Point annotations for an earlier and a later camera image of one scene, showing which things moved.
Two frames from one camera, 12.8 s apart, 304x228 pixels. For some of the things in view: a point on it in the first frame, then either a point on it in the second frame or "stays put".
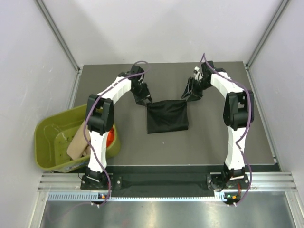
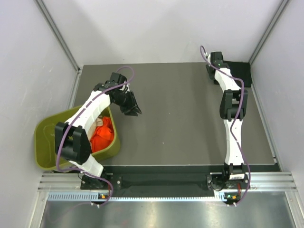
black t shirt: (168, 115) to (241, 70)
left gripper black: (139, 99) to (132, 102)
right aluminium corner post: (266, 33) stays put
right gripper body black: (199, 86) to (211, 76)
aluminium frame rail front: (261, 182) stays put
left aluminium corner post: (61, 39) stays put
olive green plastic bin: (53, 135) stays put
